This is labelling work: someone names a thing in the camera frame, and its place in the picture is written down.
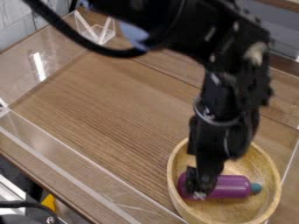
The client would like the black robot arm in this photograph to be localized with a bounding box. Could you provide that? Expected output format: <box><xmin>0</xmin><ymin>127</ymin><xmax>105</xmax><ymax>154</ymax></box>
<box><xmin>23</xmin><ymin>0</ymin><xmax>274</xmax><ymax>199</ymax></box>

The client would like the purple toy eggplant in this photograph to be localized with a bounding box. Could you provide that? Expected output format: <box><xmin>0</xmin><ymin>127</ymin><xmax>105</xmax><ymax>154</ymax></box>
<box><xmin>177</xmin><ymin>173</ymin><xmax>263</xmax><ymax>200</ymax></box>

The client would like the brown wooden bowl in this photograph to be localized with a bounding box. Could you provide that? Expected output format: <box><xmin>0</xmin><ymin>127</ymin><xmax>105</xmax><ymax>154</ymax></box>
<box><xmin>167</xmin><ymin>139</ymin><xmax>282</xmax><ymax>224</ymax></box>

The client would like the black cable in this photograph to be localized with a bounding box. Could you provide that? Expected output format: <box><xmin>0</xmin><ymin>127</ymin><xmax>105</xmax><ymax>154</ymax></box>
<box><xmin>0</xmin><ymin>200</ymin><xmax>52</xmax><ymax>224</ymax></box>

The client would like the clear acrylic table wall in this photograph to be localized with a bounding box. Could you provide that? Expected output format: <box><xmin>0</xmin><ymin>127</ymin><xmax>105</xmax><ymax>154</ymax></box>
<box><xmin>0</xmin><ymin>100</ymin><xmax>185</xmax><ymax>224</ymax></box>

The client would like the clear acrylic corner bracket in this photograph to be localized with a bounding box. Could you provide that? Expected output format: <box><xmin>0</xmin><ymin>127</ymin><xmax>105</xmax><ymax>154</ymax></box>
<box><xmin>73</xmin><ymin>10</ymin><xmax>116</xmax><ymax>46</ymax></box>

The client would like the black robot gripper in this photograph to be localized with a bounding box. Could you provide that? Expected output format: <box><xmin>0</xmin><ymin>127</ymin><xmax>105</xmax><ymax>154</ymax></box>
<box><xmin>183</xmin><ymin>110</ymin><xmax>262</xmax><ymax>201</ymax></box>

